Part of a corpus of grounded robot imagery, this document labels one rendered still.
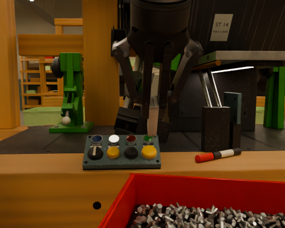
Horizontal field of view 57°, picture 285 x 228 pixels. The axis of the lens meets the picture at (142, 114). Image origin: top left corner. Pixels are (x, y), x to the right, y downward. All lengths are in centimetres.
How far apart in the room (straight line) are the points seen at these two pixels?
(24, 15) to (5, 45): 1077
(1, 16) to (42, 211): 85
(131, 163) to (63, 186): 13
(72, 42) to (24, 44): 20
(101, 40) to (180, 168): 71
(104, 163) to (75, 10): 1097
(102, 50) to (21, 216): 72
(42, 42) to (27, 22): 1062
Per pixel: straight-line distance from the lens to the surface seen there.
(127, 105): 77
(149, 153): 51
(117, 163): 51
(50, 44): 123
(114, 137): 55
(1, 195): 57
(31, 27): 1176
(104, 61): 109
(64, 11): 1149
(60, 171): 53
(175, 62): 74
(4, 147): 77
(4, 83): 119
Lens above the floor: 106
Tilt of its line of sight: 7 degrees down
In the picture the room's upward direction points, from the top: straight up
